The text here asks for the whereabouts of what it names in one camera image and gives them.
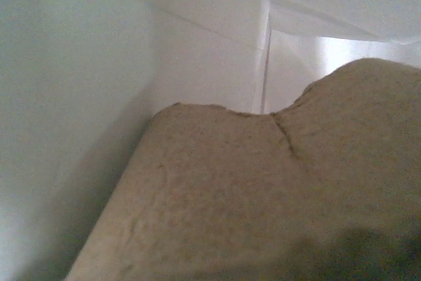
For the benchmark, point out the single brown cup carrier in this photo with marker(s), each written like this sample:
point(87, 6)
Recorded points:
point(326, 189)

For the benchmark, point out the light blue paper bag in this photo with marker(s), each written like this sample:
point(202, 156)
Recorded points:
point(80, 79)

